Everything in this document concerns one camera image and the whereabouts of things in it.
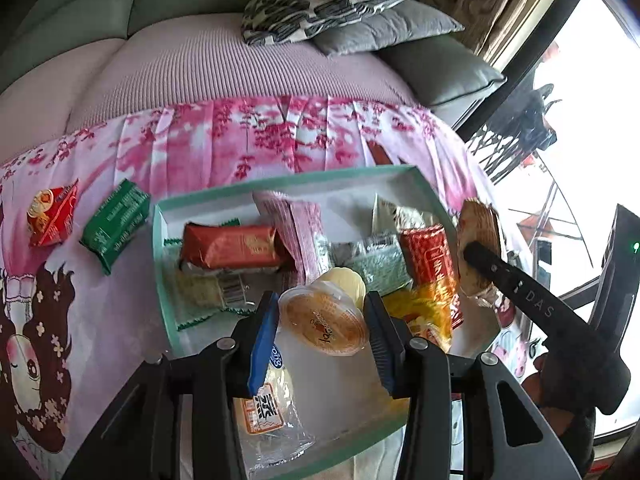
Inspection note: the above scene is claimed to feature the black upright device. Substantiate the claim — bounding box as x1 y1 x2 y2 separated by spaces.
587 204 640 361

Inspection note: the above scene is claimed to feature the clear brown biscuit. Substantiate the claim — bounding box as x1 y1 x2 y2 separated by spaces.
456 199 505 308

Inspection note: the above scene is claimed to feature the orange jelly cup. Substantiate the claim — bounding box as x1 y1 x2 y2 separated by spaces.
277 279 371 358

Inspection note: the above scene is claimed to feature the pink ribbed sofa cover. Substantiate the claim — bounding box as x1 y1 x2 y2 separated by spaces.
0 12 416 166

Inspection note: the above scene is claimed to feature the person's right forearm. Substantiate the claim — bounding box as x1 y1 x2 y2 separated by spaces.
542 402 598 468

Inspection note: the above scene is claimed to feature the green snack packet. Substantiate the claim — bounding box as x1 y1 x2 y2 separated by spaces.
79 179 152 276

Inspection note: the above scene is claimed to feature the white pudding cup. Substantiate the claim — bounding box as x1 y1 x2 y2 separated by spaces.
320 266 367 311

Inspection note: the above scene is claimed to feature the black metal rack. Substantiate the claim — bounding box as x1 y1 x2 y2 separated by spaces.
467 82 558 186

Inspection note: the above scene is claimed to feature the grey green sofa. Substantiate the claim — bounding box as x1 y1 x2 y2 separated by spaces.
0 0 507 128

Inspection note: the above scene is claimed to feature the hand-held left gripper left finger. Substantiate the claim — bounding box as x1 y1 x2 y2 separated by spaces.
62 290 281 480

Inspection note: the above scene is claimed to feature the small red snack packet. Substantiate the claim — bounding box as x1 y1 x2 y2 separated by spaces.
27 179 80 247

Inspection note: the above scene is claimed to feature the brown foil snack packet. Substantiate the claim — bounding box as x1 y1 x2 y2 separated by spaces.
179 222 293 273

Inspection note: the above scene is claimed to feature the grey quilted pillow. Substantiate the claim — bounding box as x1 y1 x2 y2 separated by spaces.
312 0 465 57

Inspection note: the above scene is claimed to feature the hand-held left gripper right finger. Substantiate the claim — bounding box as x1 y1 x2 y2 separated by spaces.
363 290 568 480

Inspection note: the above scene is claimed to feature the pink snack packet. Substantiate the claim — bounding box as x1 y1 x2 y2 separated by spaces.
252 191 325 288

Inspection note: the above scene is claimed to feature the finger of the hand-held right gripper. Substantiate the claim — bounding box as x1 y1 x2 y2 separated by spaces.
462 241 572 334

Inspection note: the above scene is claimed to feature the printed cartoon blanket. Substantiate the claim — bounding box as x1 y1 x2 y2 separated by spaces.
0 94 531 480

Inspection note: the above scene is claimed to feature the yellow cake packet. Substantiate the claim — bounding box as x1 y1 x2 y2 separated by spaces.
382 282 463 353

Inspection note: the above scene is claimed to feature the large red foil packet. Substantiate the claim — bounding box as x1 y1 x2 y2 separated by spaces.
399 224 462 293

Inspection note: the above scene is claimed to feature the teal shallow tray box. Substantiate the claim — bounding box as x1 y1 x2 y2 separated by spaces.
152 164 503 480

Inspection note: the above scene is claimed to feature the white steamed cake packet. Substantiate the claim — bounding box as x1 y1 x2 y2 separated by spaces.
232 347 317 468

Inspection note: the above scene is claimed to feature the person's right hand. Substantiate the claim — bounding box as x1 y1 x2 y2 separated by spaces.
520 352 548 408

